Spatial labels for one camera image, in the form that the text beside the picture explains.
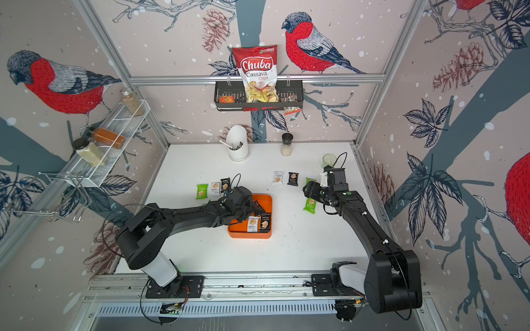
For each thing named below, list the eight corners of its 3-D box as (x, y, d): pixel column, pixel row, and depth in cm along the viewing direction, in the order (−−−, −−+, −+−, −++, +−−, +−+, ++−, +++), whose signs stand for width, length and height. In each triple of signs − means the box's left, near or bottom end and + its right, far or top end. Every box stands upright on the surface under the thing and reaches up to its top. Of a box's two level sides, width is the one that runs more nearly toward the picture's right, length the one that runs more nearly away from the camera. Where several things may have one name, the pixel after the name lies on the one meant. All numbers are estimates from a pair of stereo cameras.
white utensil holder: (229, 162, 114) (224, 143, 102) (232, 145, 123) (228, 125, 111) (247, 162, 114) (244, 143, 102) (249, 145, 123) (246, 125, 111)
